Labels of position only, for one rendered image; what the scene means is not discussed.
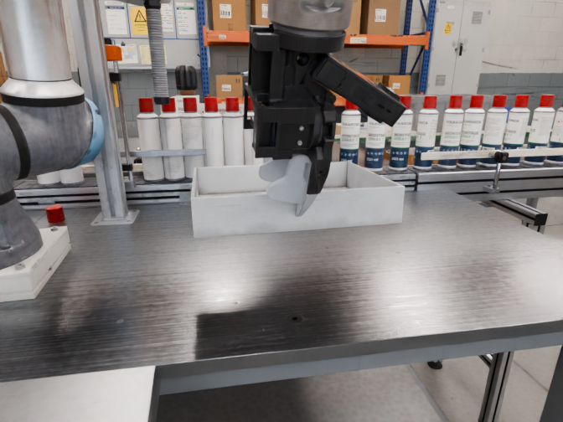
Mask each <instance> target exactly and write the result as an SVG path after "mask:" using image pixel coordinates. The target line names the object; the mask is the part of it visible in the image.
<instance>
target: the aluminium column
mask: <svg viewBox="0 0 563 422"><path fill-rule="evenodd" d="M67 2H68V7H69V12H70V21H71V27H72V33H73V38H74V43H75V52H76V58H77V63H78V68H79V73H80V83H81V88H82V89H83V90H84V93H85V98H87V99H89V100H91V101H92V102H93V103H94V104H95V105H96V107H97V109H98V110H99V112H98V115H100V116H101V118H102V121H103V126H104V141H103V145H102V149H101V151H100V153H99V155H98V156H97V157H96V158H95V159H94V165H95V170H96V180H97V186H98V191H99V196H100V201H101V211H102V216H103V220H119V219H125V218H126V216H127V215H128V208H127V196H126V190H125V184H124V178H123V172H122V166H121V154H120V148H119V142H118V136H117V130H116V119H115V112H114V106H113V100H112V94H111V83H110V77H109V70H108V64H107V58H106V47H105V41H104V35H103V28H102V22H101V11H100V5H99V0H67Z"/></svg>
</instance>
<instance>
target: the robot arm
mask: <svg viewBox="0 0 563 422"><path fill-rule="evenodd" d="M353 5H354V0H268V10H267V17H268V19H269V20H270V21H271V23H269V26H258V25H250V39H249V64H248V83H245V99H244V127H243V128H244V129H253V142H252V147H253V149H254V151H255V158H268V157H272V159H273V160H271V161H269V162H266V163H264V164H262V165H261V166H260V168H259V176H260V178H261V179H262V180H265V181H268V182H272V183H270V184H269V185H268V186H267V188H266V196H267V197H268V198H269V199H272V200H277V201H282V202H288V203H296V204H297V209H296V217H299V216H302V215H303V214H304V213H305V212H306V211H307V210H308V209H309V207H310V206H311V205H312V203H313V202H314V201H315V199H316V198H317V196H318V194H319V193H321V191H322V189H323V185H324V184H325V182H326V179H327V177H328V173H329V169H330V164H331V158H332V149H333V143H334V138H335V132H336V120H337V117H336V111H335V109H334V106H335V104H334V103H335V101H336V96H335V95H334V94H333V93H332V92H331V91H330V90H332V91H333V92H335V93H336V94H338V95H340V96H342V97H343V98H344V99H346V100H348V101H350V102H351V103H353V104H354V105H356V106H357V107H359V108H360V109H362V111H363V112H364V113H365V114H366V115H367V116H368V117H369V118H370V119H373V120H375V121H377V122H379V123H380V124H382V123H383V122H384V123H385V124H387V125H388V126H390V127H393V126H394V124H395V123H396V122H397V121H398V120H399V119H400V117H401V116H402V115H403V113H404V112H405V111H406V109H407V107H405V106H404V105H403V103H402V102H400V99H401V98H400V97H399V96H398V95H397V94H396V93H395V91H394V90H393V89H392V88H390V87H386V86H385V85H383V84H381V83H378V84H376V83H375V82H373V81H371V80H369V79H368V78H366V77H365V76H363V75H362V74H360V73H359V72H358V71H357V70H355V69H353V68H352V67H350V66H349V65H347V64H345V63H344V62H343V61H342V60H340V59H338V58H337V57H335V56H334V55H332V54H330V53H334V52H338V51H340V50H342V49H343V47H344V42H345V37H346V32H345V31H344V30H345V29H346V28H347V27H348V26H349V25H350V20H351V15H352V10H353ZM0 36H1V40H2V45H3V52H4V57H5V61H6V66H7V70H8V80H7V81H6V82H5V83H4V84H3V85H2V86H1V87H0V96H1V99H2V104H0V270H2V269H5V268H8V267H9V266H12V265H16V264H17V263H19V262H21V261H23V260H26V259H27V258H29V257H30V256H32V255H34V254H35V253H37V252H38V251H39V250H40V249H41V248H42V246H43V243H44V242H43V240H42V236H41V233H40V231H39V228H38V227H37V226H36V224H35V223H34V222H33V220H32V219H31V218H30V217H29V216H28V214H27V213H26V211H25V210H24V209H23V207H22V206H21V204H20V203H19V202H18V200H17V197H16V193H15V191H14V188H13V183H12V182H13V181H16V180H19V179H24V178H31V177H34V176H38V175H42V174H45V173H50V172H56V171H60V170H64V169H65V170H69V169H73V168H75V167H78V166H79V165H83V164H86V163H89V162H92V161H93V160H94V159H95V158H96V157H97V156H98V155H99V153H100V151H101V149H102V145H103V141H104V126H103V121H102V118H101V116H100V115H98V112H99V110H98V109H97V107H96V105H95V104H94V103H93V102H92V101H91V100H89V99H87V98H85V93H84V90H83V89H82V88H81V87H80V86H78V85H77V84H76V83H75V82H74V81H73V79H72V74H71V68H70V57H69V50H68V43H67V37H66V30H65V18H64V12H63V5H62V0H0ZM248 97H250V98H251V100H252V102H253V104H254V105H253V112H254V115H253V116H251V118H250V119H247V110H248ZM257 101H258V102H260V103H257Z"/></svg>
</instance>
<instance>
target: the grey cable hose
mask: <svg viewBox="0 0 563 422"><path fill-rule="evenodd" d="M143 1H144V8H145V9H146V10H145V12H146V19H147V29H148V33H147V34H148V37H149V38H148V39H149V40H148V42H149V44H150V45H149V47H150V48H149V49H150V50H149V51H150V52H151V53H150V57H151V58H150V59H151V62H152V63H151V64H152V65H151V66H152V76H153V77H152V78H153V83H154V84H153V85H154V86H153V88H154V92H155V93H154V95H155V96H154V97H153V99H154V102H155V105H169V104H170V103H169V101H170V97H169V95H168V86H167V85H168V84H167V77H166V76H167V75H166V73H167V72H166V65H165V64H166V63H165V62H166V60H165V58H164V57H165V53H164V52H165V51H164V41H163V31H162V30H163V29H162V27H163V26H162V25H163V24H162V23H161V22H162V21H161V20H162V19H161V17H162V16H161V10H160V9H161V3H160V2H161V0H143Z"/></svg>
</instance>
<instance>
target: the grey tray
mask: <svg viewBox="0 0 563 422"><path fill-rule="evenodd" d="M260 166H261V165H248V166H228V167H195V168H194V175H193V183H192V192H191V208H192V219H193V230H194V239H197V238H209V237H220V236H232V235H243V234H265V233H276V232H287V231H299V230H310V229H332V228H343V227H354V226H366V225H377V224H399V223H401V221H402V212H403V202H404V192H405V186H403V185H401V184H398V183H396V182H394V181H391V180H389V179H388V178H385V177H382V176H380V175H379V174H377V173H374V172H371V171H370V170H368V169H365V168H363V167H361V166H358V165H356V164H354V163H352V162H331V164H330V169H329V173H328V177H327V179H326V182H325V184H324V185H323V189H322V191H321V193H319V194H318V196H317V198H316V199H315V201H314V202H313V203H312V205H311V206H310V207H309V209H308V210H307V211H306V212H305V213H304V214H303V215H302V216H299V217H296V209H297V204H296V203H288V202H282V201H277V200H272V199H269V198H268V197H267V196H266V188H267V186H268V185H269V184H270V183H272V182H268V181H265V180H262V179H261V178H260V176H259V168H260Z"/></svg>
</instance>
